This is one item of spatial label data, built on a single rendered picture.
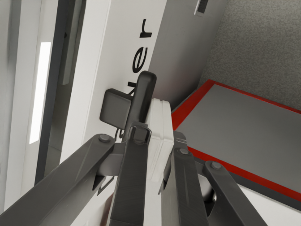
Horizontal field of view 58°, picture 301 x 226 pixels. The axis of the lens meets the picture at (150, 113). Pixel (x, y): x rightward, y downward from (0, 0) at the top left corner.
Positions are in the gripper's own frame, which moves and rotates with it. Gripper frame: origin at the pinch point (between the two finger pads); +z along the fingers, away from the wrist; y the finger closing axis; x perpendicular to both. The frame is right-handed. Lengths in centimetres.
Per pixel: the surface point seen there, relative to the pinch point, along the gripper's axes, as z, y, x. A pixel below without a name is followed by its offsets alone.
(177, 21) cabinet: 31.3, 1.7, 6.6
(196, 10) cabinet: 41.4, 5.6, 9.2
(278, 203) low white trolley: 10.7, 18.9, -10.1
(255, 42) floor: 85, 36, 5
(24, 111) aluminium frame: 0.2, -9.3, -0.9
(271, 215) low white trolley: 10.6, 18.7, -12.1
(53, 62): 2.8, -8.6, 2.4
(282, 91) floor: 80, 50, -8
